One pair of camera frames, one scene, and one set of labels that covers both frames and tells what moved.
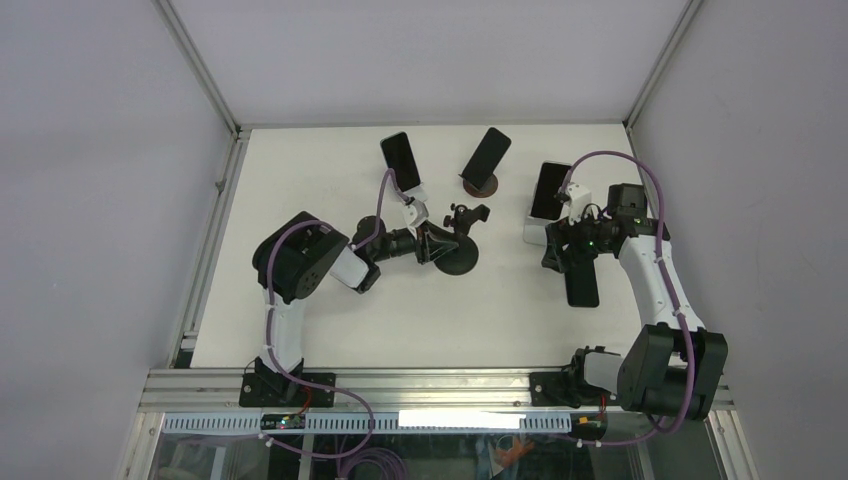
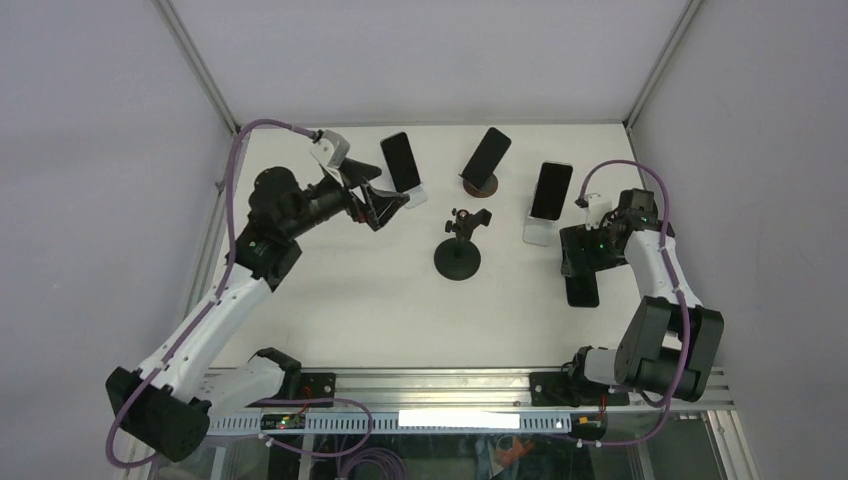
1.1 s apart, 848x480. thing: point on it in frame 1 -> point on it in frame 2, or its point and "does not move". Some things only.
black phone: x=486 y=157 does not move
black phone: x=399 y=157 does not move
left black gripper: x=431 y=242 -> x=379 y=205
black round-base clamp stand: x=462 y=259 does not move
